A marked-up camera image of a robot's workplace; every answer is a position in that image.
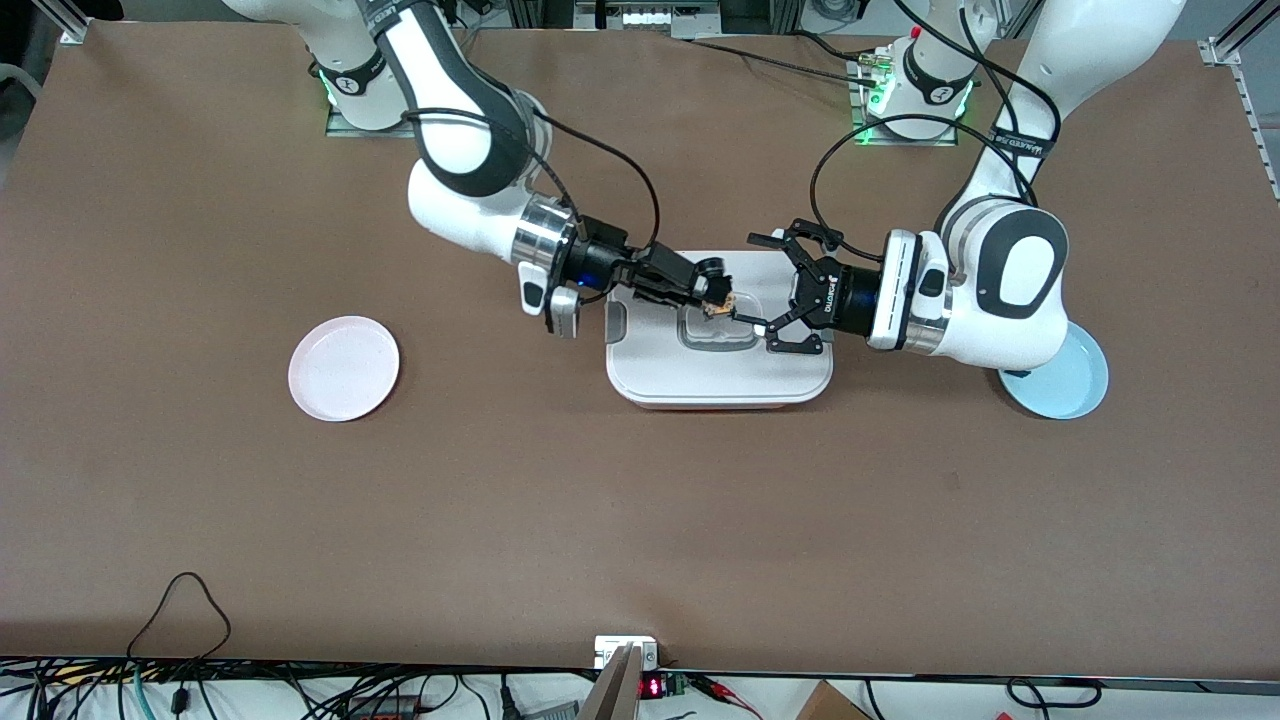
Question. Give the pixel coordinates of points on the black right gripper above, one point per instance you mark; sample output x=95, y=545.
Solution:
x=603, y=264

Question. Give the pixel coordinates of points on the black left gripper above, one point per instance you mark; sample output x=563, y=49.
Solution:
x=848, y=292

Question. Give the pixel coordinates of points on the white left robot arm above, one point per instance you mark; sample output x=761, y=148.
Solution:
x=1010, y=270

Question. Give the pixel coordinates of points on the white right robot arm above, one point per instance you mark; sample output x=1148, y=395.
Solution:
x=460, y=140

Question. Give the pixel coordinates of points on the grey box latch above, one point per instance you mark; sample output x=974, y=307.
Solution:
x=616, y=325

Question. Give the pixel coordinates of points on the white lidded storage box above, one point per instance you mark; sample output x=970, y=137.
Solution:
x=720, y=385

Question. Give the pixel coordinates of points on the grey control unit with lights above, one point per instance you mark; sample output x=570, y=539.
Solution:
x=650, y=15

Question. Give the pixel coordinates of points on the light blue round plate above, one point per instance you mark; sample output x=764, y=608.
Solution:
x=1070, y=390

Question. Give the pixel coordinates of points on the pale pink round plate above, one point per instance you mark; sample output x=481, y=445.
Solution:
x=343, y=370

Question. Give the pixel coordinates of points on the red digit display module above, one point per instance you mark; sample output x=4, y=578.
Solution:
x=652, y=688

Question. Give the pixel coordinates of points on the brown cardboard piece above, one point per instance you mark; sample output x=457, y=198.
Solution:
x=830, y=705

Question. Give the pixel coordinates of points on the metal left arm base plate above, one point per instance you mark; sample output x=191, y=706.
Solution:
x=860, y=135

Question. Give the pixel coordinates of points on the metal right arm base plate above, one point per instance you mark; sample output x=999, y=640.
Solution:
x=335, y=125

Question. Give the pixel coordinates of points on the white mount bracket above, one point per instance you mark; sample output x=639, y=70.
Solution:
x=605, y=645

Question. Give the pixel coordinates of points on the aluminium camera mount bar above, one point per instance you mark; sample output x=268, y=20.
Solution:
x=612, y=695

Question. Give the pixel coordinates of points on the aluminium frame profile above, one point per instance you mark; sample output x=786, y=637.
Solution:
x=65, y=25
x=1235, y=40

